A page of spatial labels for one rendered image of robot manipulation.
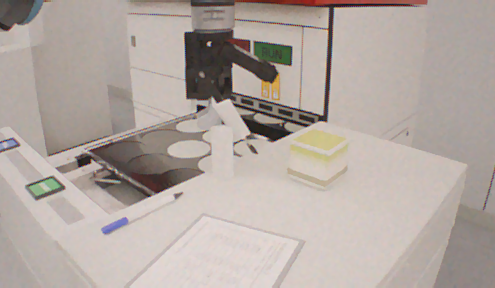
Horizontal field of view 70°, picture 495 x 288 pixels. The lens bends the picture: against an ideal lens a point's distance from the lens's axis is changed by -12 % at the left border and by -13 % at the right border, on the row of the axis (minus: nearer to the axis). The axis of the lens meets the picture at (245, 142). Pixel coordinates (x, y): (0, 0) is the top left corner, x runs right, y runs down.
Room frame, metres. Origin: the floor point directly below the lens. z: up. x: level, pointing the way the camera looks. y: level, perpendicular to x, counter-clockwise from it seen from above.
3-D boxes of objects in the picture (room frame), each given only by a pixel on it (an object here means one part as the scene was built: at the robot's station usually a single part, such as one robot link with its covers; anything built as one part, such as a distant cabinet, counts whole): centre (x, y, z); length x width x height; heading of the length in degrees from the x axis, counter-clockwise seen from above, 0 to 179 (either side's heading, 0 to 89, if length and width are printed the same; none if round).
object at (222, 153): (0.59, 0.03, 1.03); 0.06 x 0.04 x 0.13; 137
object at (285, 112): (1.01, -0.01, 0.96); 0.44 x 0.01 x 0.02; 47
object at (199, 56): (0.70, 0.06, 1.12); 0.09 x 0.08 x 0.12; 97
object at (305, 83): (1.13, 0.12, 1.02); 0.82 x 0.03 x 0.40; 47
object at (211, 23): (0.69, 0.06, 1.21); 0.08 x 0.08 x 0.05
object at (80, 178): (0.69, 0.35, 0.89); 0.08 x 0.03 x 0.03; 137
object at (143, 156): (0.84, 0.13, 0.90); 0.34 x 0.34 x 0.01; 47
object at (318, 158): (0.57, -0.12, 1.00); 0.07 x 0.07 x 0.07; 49
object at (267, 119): (1.00, 0.00, 0.89); 0.44 x 0.02 x 0.10; 47
